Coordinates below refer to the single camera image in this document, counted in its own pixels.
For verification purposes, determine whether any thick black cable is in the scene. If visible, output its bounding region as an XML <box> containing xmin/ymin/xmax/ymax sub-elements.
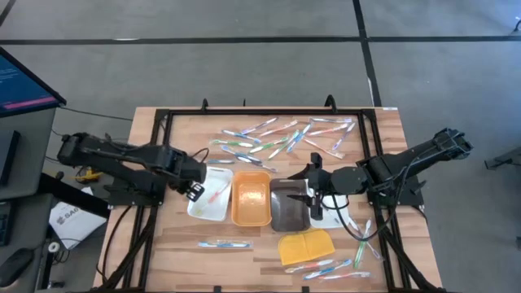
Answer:
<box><xmin>95</xmin><ymin>204</ymin><xmax>135</xmax><ymax>286</ymax></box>

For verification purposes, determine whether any black aluminium rig frame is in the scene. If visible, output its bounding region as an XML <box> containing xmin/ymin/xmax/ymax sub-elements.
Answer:
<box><xmin>95</xmin><ymin>94</ymin><xmax>444</xmax><ymax>293</ymax></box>

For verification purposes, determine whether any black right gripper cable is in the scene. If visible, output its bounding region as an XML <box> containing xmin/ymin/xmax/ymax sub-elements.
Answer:
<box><xmin>330</xmin><ymin>144</ymin><xmax>449</xmax><ymax>243</ymax></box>

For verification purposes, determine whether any black flat device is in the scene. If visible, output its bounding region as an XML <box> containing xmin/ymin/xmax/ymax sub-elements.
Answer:
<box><xmin>0</xmin><ymin>129</ymin><xmax>22</xmax><ymax>187</ymax></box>

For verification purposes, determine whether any green toothbrush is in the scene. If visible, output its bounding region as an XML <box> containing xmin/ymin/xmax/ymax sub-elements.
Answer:
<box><xmin>248</xmin><ymin>137</ymin><xmax>290</xmax><ymax>155</ymax></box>
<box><xmin>267</xmin><ymin>129</ymin><xmax>301</xmax><ymax>161</ymax></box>
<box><xmin>352</xmin><ymin>219</ymin><xmax>372</xmax><ymax>269</ymax></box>
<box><xmin>210</xmin><ymin>138</ymin><xmax>255</xmax><ymax>148</ymax></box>

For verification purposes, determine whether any black keyboard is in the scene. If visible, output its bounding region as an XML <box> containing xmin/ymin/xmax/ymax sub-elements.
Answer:
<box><xmin>0</xmin><ymin>201</ymin><xmax>14</xmax><ymax>247</ymax></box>

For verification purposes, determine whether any orange plastic bin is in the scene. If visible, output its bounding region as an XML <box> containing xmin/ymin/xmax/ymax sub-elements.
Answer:
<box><xmin>230</xmin><ymin>170</ymin><xmax>273</xmax><ymax>228</ymax></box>

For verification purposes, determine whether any yellow cable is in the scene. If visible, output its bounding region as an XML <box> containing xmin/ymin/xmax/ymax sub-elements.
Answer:
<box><xmin>75</xmin><ymin>168</ymin><xmax>105</xmax><ymax>184</ymax></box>

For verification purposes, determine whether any thin black floor cable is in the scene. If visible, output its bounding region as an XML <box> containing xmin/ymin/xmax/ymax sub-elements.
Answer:
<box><xmin>59</xmin><ymin>106</ymin><xmax>134</xmax><ymax>122</ymax></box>

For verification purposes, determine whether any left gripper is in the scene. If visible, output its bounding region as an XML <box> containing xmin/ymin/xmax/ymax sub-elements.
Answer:
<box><xmin>170</xmin><ymin>152</ymin><xmax>208</xmax><ymax>203</ymax></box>

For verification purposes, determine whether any red toothbrush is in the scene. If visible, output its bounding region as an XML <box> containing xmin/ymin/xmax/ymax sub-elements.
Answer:
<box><xmin>317</xmin><ymin>270</ymin><xmax>372</xmax><ymax>282</ymax></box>
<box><xmin>194</xmin><ymin>181</ymin><xmax>232</xmax><ymax>216</ymax></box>
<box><xmin>284</xmin><ymin>258</ymin><xmax>335</xmax><ymax>275</ymax></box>
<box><xmin>306</xmin><ymin>123</ymin><xmax>350</xmax><ymax>138</ymax></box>
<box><xmin>259</xmin><ymin>120</ymin><xmax>299</xmax><ymax>138</ymax></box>
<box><xmin>302</xmin><ymin>137</ymin><xmax>346</xmax><ymax>160</ymax></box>

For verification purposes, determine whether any monitor with blue screen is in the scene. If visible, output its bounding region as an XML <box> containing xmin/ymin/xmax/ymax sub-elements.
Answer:
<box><xmin>0</xmin><ymin>46</ymin><xmax>67</xmax><ymax>119</ymax></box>

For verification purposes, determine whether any black computer mouse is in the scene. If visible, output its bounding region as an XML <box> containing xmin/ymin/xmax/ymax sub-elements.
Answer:
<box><xmin>0</xmin><ymin>247</ymin><xmax>36</xmax><ymax>288</ymax></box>

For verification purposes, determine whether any grey translucent plastic bin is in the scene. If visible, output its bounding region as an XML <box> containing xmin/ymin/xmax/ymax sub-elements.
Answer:
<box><xmin>269</xmin><ymin>177</ymin><xmax>313</xmax><ymax>233</ymax></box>

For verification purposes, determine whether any yellow folded cloth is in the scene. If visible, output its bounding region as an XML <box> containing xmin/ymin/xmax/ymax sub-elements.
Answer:
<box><xmin>278</xmin><ymin>228</ymin><xmax>336</xmax><ymax>267</ymax></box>

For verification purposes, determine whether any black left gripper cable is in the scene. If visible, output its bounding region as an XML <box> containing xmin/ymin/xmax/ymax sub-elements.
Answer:
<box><xmin>190</xmin><ymin>146</ymin><xmax>211</xmax><ymax>164</ymax></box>

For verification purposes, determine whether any grey desk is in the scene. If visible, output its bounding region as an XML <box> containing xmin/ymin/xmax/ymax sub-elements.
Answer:
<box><xmin>0</xmin><ymin>107</ymin><xmax>57</xmax><ymax>201</ymax></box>

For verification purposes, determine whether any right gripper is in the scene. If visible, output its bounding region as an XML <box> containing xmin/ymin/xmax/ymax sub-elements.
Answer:
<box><xmin>287</xmin><ymin>152</ymin><xmax>333</xmax><ymax>223</ymax></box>

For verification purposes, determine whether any black desk beam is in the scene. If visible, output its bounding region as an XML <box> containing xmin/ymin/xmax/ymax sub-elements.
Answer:
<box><xmin>38</xmin><ymin>173</ymin><xmax>111</xmax><ymax>219</ymax></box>

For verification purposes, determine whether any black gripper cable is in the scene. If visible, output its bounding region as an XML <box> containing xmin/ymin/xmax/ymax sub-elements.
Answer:
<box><xmin>330</xmin><ymin>144</ymin><xmax>449</xmax><ymax>243</ymax></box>
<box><xmin>190</xmin><ymin>146</ymin><xmax>211</xmax><ymax>164</ymax></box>

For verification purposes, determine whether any white plastic bin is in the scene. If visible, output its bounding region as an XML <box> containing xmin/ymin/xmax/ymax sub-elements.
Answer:
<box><xmin>186</xmin><ymin>165</ymin><xmax>234</xmax><ymax>223</ymax></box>
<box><xmin>304</xmin><ymin>178</ymin><xmax>352</xmax><ymax>230</ymax></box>

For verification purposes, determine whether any white printed box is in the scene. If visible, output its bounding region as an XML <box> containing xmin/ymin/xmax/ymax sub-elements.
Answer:
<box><xmin>48</xmin><ymin>201</ymin><xmax>107</xmax><ymax>251</ymax></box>

